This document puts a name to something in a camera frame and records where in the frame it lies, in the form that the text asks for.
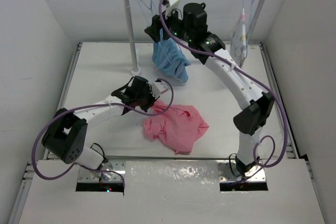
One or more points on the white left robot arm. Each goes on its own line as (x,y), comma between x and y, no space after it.
(66,137)

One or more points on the pink t shirt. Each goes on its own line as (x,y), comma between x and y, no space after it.
(178,128)

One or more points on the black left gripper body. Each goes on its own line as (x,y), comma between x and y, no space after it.
(145,99)

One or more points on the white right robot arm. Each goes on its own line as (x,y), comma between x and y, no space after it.
(255,104)

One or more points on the white patterned garment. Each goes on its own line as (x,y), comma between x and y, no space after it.
(238,42)

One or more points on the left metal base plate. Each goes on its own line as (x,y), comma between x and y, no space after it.
(110,174)

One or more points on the metal base plate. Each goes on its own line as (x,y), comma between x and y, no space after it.
(228,173)
(110,174)

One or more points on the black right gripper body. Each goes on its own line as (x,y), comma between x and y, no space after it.
(176,24)

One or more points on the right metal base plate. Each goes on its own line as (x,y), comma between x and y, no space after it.
(228,173)

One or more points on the blue t shirt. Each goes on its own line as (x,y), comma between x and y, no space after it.
(177,69)

